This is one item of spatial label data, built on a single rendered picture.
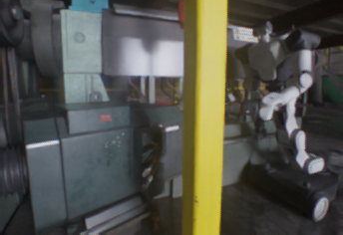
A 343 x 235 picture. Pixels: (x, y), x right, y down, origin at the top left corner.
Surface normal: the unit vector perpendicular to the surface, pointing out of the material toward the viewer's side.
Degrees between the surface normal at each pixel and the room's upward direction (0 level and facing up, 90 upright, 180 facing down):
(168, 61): 90
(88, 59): 90
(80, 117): 90
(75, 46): 90
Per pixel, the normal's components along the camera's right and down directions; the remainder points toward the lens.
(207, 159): 0.37, 0.11
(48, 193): 0.65, 0.09
